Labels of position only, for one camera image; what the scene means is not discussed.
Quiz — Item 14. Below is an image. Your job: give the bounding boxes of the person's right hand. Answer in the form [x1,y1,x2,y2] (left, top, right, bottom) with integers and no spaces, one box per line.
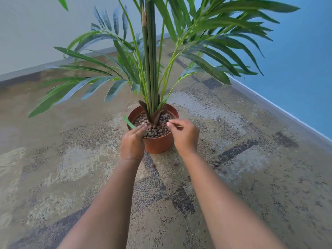
[166,119,200,157]

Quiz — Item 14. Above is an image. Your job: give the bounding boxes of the person's left hand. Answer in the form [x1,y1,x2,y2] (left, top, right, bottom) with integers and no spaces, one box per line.
[121,123,148,162]

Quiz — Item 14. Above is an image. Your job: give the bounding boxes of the person's left forearm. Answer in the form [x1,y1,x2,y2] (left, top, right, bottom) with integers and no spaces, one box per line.
[57,158,143,249]

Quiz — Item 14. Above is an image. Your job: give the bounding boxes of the person's right forearm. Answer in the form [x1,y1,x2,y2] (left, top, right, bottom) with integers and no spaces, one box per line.
[182,150,286,249]

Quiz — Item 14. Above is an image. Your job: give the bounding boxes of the heap of brown clay pebbles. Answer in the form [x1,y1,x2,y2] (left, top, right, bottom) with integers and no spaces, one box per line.
[133,113,174,139]

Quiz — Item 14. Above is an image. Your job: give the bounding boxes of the terracotta plastic plant pot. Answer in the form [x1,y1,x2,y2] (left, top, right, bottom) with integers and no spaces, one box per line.
[127,103,179,155]

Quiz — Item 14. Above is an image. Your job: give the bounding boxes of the artificial green palm plant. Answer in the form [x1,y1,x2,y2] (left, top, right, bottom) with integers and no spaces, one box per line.
[29,0,300,129]

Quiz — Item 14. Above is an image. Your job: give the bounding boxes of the white wall baseboard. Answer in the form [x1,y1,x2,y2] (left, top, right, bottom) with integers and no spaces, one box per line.
[228,75,332,143]

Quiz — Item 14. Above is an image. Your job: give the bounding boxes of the grey wall baseboard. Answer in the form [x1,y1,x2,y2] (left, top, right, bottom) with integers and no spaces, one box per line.
[0,34,172,83]

